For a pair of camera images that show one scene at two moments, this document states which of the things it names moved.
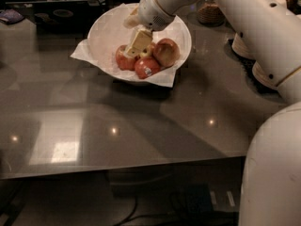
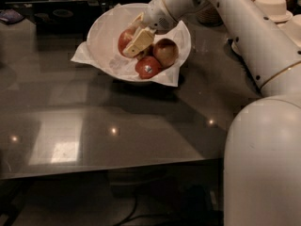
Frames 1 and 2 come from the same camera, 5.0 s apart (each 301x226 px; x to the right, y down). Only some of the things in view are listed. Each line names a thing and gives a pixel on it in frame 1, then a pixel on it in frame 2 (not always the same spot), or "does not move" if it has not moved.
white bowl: (107, 33) does not move
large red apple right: (166, 52) does not move
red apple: (123, 61) to (124, 39)
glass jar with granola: (210, 14) does not move
